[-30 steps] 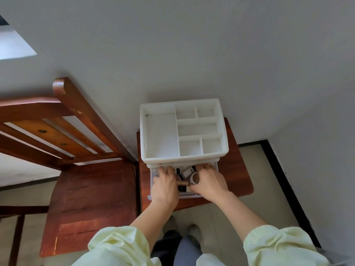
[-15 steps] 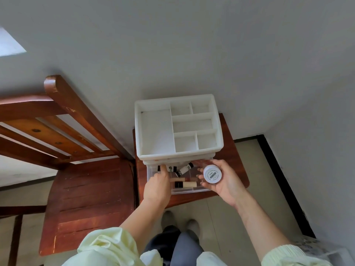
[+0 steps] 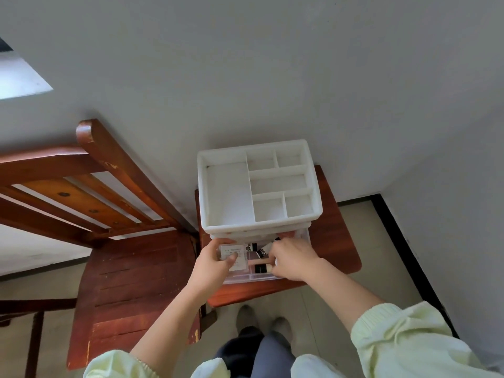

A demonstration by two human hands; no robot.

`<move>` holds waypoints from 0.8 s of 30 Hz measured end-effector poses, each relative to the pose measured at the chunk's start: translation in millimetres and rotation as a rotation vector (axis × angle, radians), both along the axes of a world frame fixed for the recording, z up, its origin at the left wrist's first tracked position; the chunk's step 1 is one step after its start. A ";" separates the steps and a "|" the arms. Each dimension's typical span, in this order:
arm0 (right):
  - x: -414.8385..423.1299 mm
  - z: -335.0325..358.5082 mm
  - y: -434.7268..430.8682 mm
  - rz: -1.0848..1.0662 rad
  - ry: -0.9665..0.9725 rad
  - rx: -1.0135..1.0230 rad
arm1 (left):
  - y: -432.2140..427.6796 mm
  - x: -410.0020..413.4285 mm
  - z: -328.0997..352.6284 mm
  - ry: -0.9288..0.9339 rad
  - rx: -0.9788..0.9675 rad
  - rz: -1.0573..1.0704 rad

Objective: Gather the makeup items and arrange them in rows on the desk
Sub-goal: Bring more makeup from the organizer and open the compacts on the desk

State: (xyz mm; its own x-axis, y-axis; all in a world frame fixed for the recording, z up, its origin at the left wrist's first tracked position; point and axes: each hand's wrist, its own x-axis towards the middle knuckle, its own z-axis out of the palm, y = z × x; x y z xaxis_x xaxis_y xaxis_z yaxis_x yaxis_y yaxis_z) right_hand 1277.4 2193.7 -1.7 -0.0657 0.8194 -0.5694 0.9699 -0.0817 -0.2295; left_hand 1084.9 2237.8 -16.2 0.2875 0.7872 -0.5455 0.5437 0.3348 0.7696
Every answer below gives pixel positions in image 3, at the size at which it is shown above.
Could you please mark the person's right hand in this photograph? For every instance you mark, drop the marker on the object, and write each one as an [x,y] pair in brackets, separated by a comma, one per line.
[298,260]

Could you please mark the person's right forearm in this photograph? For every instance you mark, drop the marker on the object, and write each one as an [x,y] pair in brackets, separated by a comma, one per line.
[354,299]

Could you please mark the window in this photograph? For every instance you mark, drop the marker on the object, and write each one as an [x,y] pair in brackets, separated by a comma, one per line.
[20,74]

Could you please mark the white square compact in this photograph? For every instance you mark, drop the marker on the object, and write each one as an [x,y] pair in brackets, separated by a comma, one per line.
[238,252]

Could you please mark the person's left hand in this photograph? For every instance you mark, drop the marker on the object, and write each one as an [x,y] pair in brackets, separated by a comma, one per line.
[209,273]

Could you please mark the wooden slat-back chair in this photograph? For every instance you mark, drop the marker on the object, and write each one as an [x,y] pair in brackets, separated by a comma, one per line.
[126,287]

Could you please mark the person's left forearm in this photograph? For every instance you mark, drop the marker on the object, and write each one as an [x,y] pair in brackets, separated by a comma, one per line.
[169,330]

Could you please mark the dark wooden chair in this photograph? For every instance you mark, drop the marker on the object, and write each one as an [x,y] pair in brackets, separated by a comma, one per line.
[31,319]

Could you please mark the brown wooden cabinet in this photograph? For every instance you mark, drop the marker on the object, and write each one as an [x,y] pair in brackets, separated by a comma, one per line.
[335,240]

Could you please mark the white plastic drawer organizer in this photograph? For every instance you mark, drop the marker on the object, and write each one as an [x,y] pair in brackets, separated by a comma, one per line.
[228,193]

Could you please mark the person's dark trousers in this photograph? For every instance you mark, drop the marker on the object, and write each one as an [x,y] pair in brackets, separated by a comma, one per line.
[256,358]

